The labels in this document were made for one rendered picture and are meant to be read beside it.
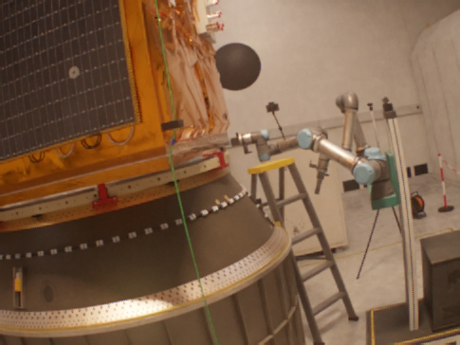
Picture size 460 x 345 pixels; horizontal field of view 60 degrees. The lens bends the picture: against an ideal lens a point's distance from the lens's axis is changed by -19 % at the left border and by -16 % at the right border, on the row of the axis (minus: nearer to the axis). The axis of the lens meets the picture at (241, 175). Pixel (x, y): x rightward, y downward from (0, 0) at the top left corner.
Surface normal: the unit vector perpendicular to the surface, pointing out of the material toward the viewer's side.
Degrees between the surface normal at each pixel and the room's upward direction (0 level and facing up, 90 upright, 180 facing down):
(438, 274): 90
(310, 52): 90
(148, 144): 95
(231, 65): 90
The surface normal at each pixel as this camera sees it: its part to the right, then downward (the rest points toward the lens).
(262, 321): 0.80, -0.11
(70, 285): -0.01, -0.39
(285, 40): -0.07, 0.11
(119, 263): 0.21, -0.44
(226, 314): 0.66, -0.07
